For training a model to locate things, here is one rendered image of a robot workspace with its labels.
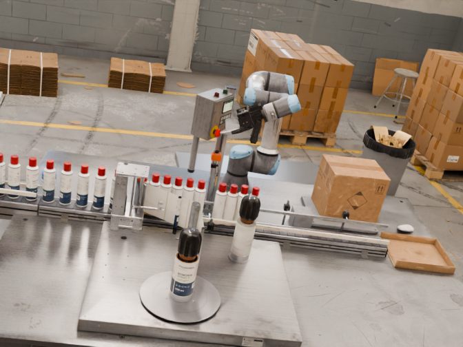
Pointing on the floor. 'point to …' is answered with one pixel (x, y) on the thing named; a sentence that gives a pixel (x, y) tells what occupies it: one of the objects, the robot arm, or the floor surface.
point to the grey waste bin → (393, 171)
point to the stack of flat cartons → (28, 73)
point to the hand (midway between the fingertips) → (223, 133)
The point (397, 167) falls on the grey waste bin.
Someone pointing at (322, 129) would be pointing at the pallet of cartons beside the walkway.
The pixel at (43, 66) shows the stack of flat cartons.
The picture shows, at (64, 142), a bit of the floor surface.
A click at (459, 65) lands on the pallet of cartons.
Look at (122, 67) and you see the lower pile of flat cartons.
